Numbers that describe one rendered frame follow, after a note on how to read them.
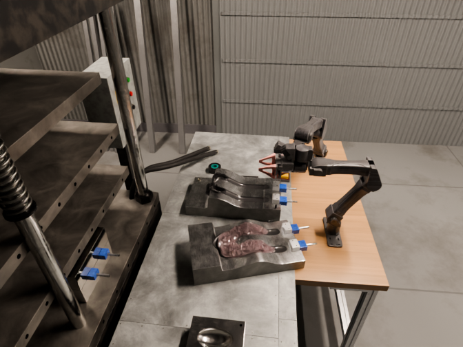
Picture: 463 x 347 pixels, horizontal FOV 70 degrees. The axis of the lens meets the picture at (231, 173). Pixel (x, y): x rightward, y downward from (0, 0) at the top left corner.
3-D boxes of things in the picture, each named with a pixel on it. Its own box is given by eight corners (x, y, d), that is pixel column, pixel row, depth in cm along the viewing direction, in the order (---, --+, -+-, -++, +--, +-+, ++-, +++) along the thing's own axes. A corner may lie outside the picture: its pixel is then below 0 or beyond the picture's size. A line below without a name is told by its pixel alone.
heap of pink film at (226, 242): (266, 226, 164) (267, 215, 160) (277, 255, 150) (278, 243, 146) (214, 234, 161) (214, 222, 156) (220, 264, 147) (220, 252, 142)
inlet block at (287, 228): (306, 227, 168) (307, 219, 165) (309, 234, 164) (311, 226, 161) (281, 230, 166) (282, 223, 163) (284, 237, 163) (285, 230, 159)
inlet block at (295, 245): (313, 243, 160) (315, 235, 157) (317, 251, 156) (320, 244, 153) (287, 247, 158) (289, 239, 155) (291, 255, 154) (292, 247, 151)
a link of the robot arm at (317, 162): (313, 166, 141) (387, 169, 139) (310, 155, 148) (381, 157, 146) (309, 188, 148) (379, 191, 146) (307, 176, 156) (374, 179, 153)
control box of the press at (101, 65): (167, 239, 270) (134, 57, 182) (156, 270, 246) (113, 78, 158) (140, 237, 272) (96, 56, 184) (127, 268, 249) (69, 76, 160)
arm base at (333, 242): (331, 235, 157) (346, 236, 157) (324, 206, 173) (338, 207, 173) (328, 246, 162) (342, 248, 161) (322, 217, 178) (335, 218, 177)
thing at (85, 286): (112, 252, 161) (104, 226, 151) (87, 303, 140) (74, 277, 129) (16, 243, 166) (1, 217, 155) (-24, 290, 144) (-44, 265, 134)
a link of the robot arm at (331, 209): (324, 221, 161) (373, 176, 143) (322, 211, 166) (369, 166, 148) (334, 226, 162) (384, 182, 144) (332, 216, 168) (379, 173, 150)
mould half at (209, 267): (286, 226, 172) (288, 211, 166) (304, 268, 152) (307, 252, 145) (189, 240, 165) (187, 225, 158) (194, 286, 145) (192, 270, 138)
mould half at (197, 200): (279, 191, 196) (281, 172, 187) (279, 222, 175) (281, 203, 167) (196, 184, 200) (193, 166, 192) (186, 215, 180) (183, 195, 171)
